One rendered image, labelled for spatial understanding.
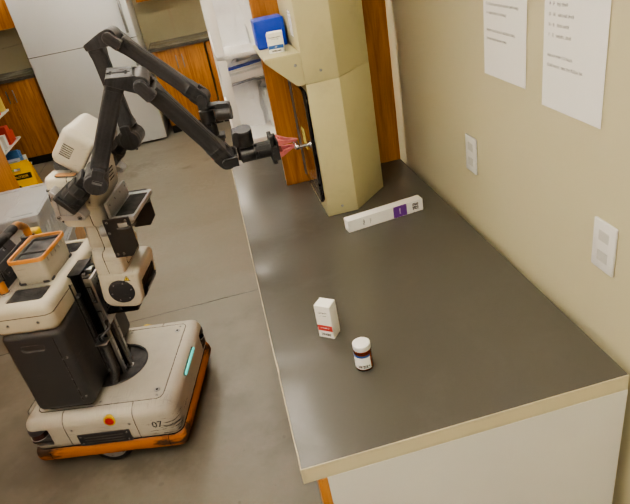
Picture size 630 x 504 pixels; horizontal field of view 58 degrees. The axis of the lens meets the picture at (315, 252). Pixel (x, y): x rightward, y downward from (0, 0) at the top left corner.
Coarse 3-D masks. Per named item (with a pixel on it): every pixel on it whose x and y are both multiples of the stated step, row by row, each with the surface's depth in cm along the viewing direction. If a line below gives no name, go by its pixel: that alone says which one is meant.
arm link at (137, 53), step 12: (108, 36) 202; (120, 48) 207; (132, 48) 207; (144, 48) 211; (144, 60) 210; (156, 60) 210; (156, 72) 212; (168, 72) 212; (180, 84) 214; (192, 84) 215; (192, 96) 216; (204, 96) 216
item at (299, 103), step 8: (296, 88) 193; (296, 96) 198; (304, 96) 182; (296, 104) 204; (304, 104) 183; (296, 112) 210; (304, 112) 188; (304, 120) 193; (304, 128) 198; (312, 144) 190; (304, 152) 216; (312, 152) 192; (312, 160) 197; (312, 168) 203; (312, 176) 209; (312, 184) 215; (320, 184) 197; (320, 192) 199; (320, 200) 203
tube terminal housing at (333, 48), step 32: (288, 0) 172; (320, 0) 169; (352, 0) 180; (288, 32) 188; (320, 32) 173; (352, 32) 183; (320, 64) 178; (352, 64) 186; (320, 96) 182; (352, 96) 189; (320, 128) 187; (352, 128) 192; (320, 160) 192; (352, 160) 195; (352, 192) 200
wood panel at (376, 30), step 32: (256, 0) 200; (384, 0) 208; (384, 32) 214; (384, 64) 219; (288, 96) 217; (384, 96) 225; (288, 128) 223; (384, 128) 231; (288, 160) 229; (384, 160) 238
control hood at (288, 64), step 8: (256, 48) 194; (288, 48) 184; (264, 56) 179; (272, 56) 177; (280, 56) 175; (288, 56) 175; (296, 56) 175; (272, 64) 175; (280, 64) 175; (288, 64) 176; (296, 64) 176; (280, 72) 176; (288, 72) 177; (296, 72) 177; (296, 80) 178; (304, 80) 179
